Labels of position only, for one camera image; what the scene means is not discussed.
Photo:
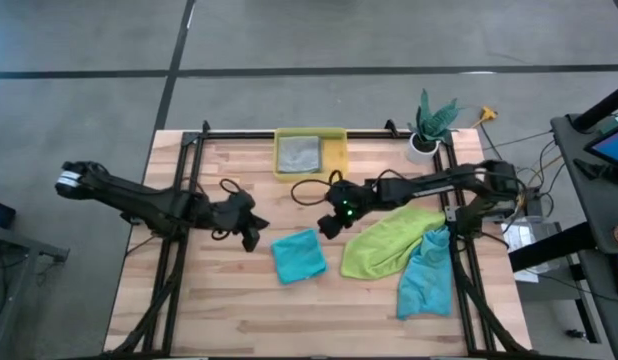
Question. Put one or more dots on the yellow plastic bin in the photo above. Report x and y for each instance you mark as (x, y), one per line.
(334, 150)

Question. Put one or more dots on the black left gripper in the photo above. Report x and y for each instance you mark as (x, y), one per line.
(241, 210)

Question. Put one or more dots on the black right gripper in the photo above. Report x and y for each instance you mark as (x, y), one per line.
(331, 227)

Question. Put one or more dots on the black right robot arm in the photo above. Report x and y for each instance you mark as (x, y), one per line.
(429, 185)

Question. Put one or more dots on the lime green microfiber towel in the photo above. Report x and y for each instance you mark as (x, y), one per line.
(384, 245)

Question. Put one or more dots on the grey metal stand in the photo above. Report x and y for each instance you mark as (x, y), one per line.
(19, 245)

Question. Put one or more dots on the snake plant in white pot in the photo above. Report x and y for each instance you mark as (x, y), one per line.
(429, 127)

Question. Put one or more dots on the tablet with blue screen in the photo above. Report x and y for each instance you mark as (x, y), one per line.
(614, 147)

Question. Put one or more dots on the sky blue microfiber towel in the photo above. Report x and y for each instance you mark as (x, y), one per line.
(426, 280)

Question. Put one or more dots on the teal microfiber towel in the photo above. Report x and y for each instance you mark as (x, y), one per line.
(299, 255)

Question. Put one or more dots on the black desk gadget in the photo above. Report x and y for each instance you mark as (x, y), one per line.
(591, 169)

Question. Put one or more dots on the black aluminium table frame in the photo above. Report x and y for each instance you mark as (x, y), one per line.
(239, 135)

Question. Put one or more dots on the dark grey side desk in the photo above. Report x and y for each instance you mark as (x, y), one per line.
(604, 210)

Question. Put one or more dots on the grey microfiber towel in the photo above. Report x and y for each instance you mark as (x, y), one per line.
(299, 155)

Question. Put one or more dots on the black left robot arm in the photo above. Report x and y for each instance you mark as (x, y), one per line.
(139, 197)

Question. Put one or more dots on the small black floor item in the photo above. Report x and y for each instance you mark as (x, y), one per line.
(575, 333)

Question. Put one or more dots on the clear plastic container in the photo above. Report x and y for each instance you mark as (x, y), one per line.
(531, 235)

